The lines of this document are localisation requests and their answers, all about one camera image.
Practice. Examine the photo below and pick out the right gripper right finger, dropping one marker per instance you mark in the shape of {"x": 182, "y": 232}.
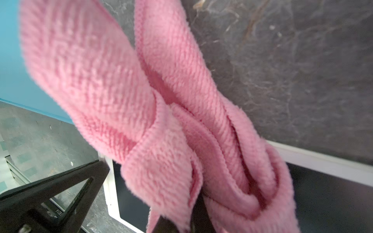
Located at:
{"x": 200, "y": 220}

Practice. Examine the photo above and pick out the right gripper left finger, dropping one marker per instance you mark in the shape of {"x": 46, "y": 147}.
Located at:
{"x": 164, "y": 225}

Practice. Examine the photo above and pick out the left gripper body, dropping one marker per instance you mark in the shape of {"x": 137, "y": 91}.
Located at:
{"x": 29, "y": 208}

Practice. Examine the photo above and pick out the blue drawing tablet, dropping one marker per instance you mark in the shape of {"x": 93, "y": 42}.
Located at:
{"x": 17, "y": 87}

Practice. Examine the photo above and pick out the white drawing tablet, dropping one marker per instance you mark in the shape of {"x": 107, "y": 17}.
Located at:
{"x": 333, "y": 195}

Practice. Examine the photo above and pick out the pink cleaning cloth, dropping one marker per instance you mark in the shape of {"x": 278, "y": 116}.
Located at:
{"x": 155, "y": 110}

